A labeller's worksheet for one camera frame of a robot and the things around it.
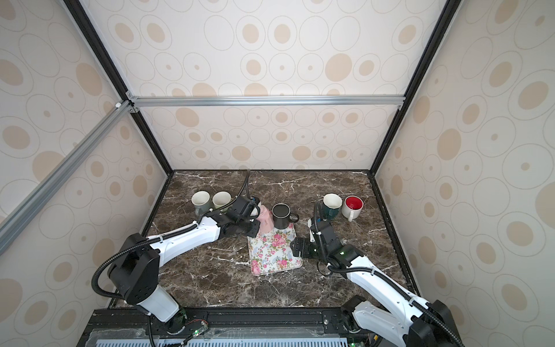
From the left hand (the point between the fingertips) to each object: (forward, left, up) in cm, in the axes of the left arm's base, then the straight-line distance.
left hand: (264, 223), depth 86 cm
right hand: (-8, -14, -2) cm, 17 cm away
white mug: (+13, -39, -7) cm, 42 cm away
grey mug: (+15, +31, -6) cm, 35 cm away
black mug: (+4, -7, -2) cm, 9 cm away
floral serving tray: (-8, -3, -11) cm, 13 cm away
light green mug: (+15, +21, -4) cm, 26 cm away
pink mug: (+2, -1, 0) cm, 2 cm away
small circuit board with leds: (-35, +19, -8) cm, 40 cm away
